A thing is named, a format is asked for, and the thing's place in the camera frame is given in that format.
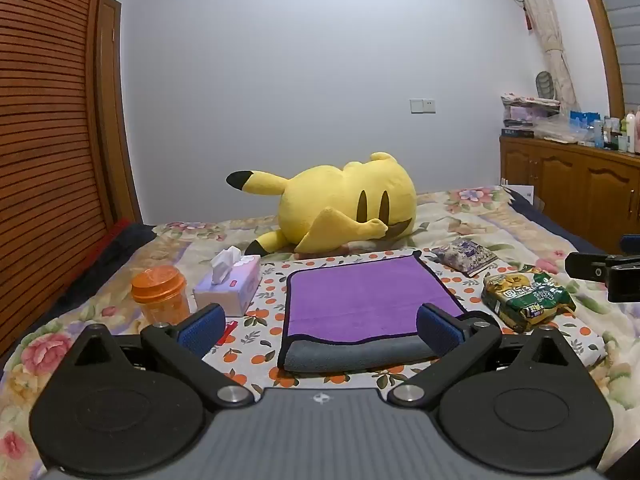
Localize wooden room door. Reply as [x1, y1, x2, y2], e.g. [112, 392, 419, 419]
[95, 0, 145, 225]

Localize orange fruit print cloth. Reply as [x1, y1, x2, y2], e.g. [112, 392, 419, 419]
[200, 248, 608, 403]

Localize group of toiletry bottles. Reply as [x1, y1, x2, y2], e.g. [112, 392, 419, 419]
[592, 107, 640, 156]

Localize purple white snack packet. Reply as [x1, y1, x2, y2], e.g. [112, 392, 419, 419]
[430, 238, 499, 278]

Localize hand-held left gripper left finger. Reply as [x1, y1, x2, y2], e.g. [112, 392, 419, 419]
[65, 303, 255, 409]

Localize clear plastic bag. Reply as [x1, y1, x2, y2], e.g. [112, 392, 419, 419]
[531, 113, 583, 145]

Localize window blinds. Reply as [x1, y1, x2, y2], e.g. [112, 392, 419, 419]
[586, 0, 640, 111]

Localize orange plastic jar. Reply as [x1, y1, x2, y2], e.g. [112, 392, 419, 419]
[131, 266, 192, 326]

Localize wooden window frame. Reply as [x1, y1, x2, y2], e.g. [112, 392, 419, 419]
[572, 0, 627, 121]

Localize blue white box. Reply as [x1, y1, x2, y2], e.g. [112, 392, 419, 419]
[569, 109, 602, 135]

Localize wooden cabinet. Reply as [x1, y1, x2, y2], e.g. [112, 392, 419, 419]
[499, 133, 640, 256]

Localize stack of books and boxes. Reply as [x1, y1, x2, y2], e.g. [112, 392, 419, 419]
[501, 92, 562, 140]

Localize beige lace curtain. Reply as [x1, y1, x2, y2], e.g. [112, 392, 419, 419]
[504, 0, 582, 111]

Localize yellow plush toy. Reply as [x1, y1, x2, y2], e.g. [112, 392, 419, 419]
[226, 152, 418, 257]

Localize grey hand fan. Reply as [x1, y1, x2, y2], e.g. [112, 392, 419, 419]
[535, 71, 558, 102]

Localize green noodle packet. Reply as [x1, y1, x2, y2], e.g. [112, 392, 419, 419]
[482, 266, 577, 334]

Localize pastel tissue box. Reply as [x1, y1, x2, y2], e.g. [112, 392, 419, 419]
[193, 246, 263, 318]

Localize purple towel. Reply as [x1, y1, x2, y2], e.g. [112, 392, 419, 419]
[283, 255, 468, 345]

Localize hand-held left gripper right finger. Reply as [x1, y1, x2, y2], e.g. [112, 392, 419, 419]
[387, 303, 581, 408]

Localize white paper box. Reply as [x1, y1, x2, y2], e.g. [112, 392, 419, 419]
[502, 184, 536, 208]

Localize grey towel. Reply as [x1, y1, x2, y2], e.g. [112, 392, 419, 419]
[278, 332, 441, 374]

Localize wooden louvered wardrobe door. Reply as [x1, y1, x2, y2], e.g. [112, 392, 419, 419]
[0, 0, 123, 361]

